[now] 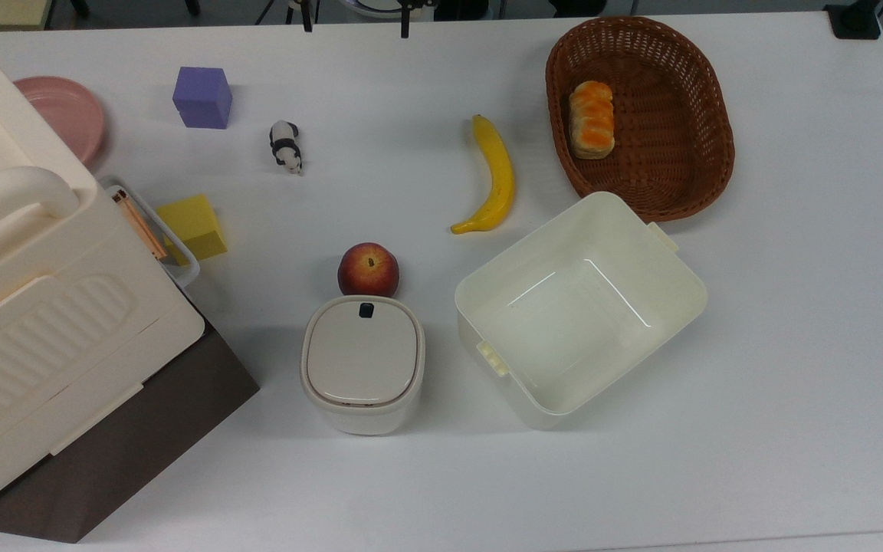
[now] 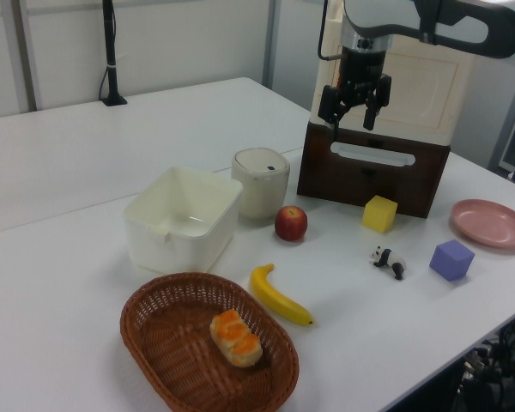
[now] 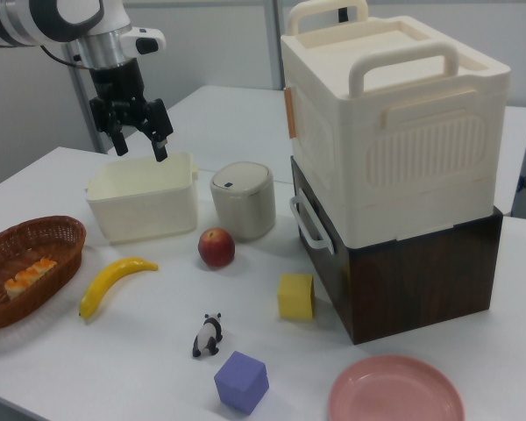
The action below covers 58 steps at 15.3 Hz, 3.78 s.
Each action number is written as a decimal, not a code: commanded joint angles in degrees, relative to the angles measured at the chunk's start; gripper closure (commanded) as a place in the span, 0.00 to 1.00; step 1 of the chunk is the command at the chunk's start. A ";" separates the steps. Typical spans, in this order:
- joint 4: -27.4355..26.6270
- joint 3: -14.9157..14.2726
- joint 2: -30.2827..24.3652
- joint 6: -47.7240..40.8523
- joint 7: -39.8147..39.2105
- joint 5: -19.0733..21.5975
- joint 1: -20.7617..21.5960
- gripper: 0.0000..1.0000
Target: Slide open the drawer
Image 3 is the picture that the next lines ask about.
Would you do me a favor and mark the purple cube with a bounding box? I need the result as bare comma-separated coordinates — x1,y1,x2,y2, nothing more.
213,350,271,416

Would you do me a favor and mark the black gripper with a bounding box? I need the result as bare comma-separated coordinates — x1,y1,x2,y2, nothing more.
89,59,174,164

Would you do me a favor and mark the yellow cube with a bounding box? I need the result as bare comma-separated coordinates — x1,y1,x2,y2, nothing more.
277,273,316,322

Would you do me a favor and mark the red apple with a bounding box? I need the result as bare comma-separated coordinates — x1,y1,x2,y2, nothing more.
197,226,237,268

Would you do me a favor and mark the panda figurine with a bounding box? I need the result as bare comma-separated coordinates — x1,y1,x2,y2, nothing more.
191,311,224,359

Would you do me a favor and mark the yellow banana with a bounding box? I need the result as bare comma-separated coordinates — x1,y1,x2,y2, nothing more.
78,256,160,321

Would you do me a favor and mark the cream storage box with handles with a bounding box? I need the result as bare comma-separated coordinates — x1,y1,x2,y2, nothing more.
280,0,512,246

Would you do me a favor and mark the white open plastic bin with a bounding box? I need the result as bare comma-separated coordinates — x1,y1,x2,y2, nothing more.
85,151,201,246

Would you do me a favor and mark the dark wooden drawer cabinet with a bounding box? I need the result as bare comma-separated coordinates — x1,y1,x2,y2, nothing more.
288,155,505,347

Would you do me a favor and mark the pink plate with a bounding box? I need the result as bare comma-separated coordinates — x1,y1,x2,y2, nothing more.
327,354,466,421

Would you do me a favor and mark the small beige lidded trash can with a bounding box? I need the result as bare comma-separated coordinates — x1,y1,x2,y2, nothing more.
209,161,276,242

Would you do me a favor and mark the orange glazed bread loaf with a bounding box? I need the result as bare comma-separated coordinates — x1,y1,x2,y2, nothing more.
4,258,58,302

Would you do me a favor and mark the dark drawer with white handle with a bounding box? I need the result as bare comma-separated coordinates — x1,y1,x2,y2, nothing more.
288,156,350,308

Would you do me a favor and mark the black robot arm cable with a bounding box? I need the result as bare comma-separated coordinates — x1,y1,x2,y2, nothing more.
40,45,89,70

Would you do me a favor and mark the brown wicker basket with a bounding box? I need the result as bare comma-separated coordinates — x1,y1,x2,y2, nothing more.
0,214,88,332

